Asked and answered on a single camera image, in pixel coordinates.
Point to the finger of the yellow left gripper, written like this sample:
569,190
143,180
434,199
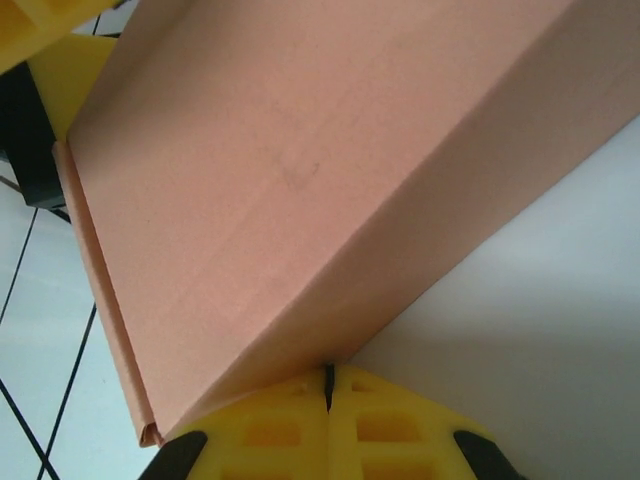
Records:
40,25
70,75

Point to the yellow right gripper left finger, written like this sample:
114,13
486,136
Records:
270,435

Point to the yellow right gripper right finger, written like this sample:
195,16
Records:
390,435

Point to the orange cardboard box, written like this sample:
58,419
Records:
300,175

